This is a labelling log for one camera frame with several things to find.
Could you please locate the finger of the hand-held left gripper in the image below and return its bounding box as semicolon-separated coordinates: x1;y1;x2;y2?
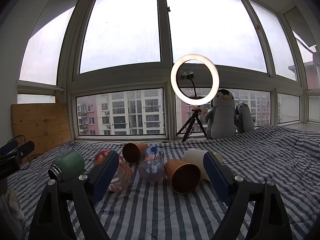
14;140;35;159
0;140;19;156

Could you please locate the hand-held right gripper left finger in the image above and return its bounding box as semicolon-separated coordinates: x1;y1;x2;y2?
28;151;120;240

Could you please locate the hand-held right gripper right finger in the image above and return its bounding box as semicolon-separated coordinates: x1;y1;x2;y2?
203;151;293;240

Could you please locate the person's left forearm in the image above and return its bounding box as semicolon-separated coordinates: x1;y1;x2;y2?
0;180;27;240

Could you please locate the clear red printed plastic cup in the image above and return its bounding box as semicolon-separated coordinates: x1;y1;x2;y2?
94;149;133;193

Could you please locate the cream white cup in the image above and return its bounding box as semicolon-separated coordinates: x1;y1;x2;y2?
181;148;223;182

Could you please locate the large orange paper cup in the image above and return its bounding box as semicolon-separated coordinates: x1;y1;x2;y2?
164;159;201;194

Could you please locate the small orange paper cup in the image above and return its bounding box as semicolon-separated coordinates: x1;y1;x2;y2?
122;142;148;164

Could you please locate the clear blue printed plastic cup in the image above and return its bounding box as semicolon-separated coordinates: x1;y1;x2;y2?
138;145;166;183

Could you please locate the wooden board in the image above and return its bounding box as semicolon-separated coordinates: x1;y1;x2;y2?
11;102;73;156

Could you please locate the green thermos bottle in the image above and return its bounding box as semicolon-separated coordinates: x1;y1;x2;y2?
48;150;86;183

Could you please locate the large grey penguin plush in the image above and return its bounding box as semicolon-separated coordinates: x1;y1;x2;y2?
205;89;237;140

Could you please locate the black tripod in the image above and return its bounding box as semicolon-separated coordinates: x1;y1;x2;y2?
176;104;208;142

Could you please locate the blue white striped blanket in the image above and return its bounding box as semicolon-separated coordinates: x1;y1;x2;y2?
0;124;320;240

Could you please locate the small grey penguin plush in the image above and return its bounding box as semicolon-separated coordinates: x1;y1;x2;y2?
235;103;256;134

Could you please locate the black gooseneck phone holder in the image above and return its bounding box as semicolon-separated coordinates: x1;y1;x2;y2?
178;70;200;105

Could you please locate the black cable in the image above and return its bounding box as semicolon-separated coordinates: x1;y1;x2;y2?
10;135;40;167

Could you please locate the white ring light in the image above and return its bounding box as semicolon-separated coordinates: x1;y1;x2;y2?
170;54;220;105

